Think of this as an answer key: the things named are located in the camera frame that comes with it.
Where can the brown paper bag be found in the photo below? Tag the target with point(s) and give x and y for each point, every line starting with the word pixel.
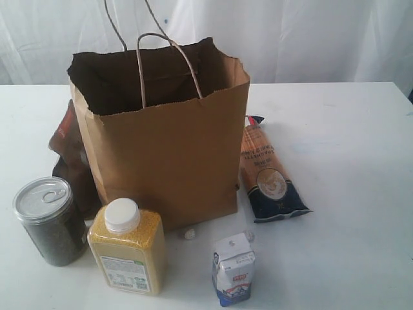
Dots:
pixel 163 127

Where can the clear can of dark grains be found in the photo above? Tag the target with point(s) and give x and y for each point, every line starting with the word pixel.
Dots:
pixel 47 210

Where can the white backdrop curtain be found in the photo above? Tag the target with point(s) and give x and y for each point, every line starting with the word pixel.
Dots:
pixel 277 41

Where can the brown pouch with orange label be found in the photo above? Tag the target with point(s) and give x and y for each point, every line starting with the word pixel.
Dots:
pixel 73 165

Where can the small white pebble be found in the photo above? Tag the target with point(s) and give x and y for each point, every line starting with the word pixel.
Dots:
pixel 189 234

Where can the small white blue carton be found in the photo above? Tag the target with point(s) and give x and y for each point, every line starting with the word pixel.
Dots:
pixel 233 268

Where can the spaghetti pasta packet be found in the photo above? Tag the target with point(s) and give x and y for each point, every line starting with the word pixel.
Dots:
pixel 270 190

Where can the yellow millet plastic bottle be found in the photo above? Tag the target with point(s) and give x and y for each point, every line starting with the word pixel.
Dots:
pixel 128 244

